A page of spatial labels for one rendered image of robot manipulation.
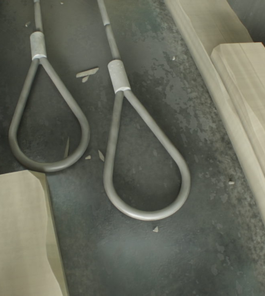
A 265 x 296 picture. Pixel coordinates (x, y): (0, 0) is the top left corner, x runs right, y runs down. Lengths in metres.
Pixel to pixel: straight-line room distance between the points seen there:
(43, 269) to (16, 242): 0.04
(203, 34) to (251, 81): 0.13
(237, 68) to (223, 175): 0.15
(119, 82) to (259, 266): 0.32
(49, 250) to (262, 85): 0.35
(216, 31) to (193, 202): 0.29
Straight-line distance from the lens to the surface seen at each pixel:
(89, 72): 0.53
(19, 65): 0.55
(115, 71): 0.50
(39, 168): 0.43
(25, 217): 0.38
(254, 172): 0.45
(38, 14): 0.61
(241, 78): 0.47
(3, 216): 0.38
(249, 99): 0.45
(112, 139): 0.44
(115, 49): 0.53
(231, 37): 0.58
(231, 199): 0.46
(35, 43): 0.55
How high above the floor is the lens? 0.40
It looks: 60 degrees down
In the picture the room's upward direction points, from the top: 9 degrees clockwise
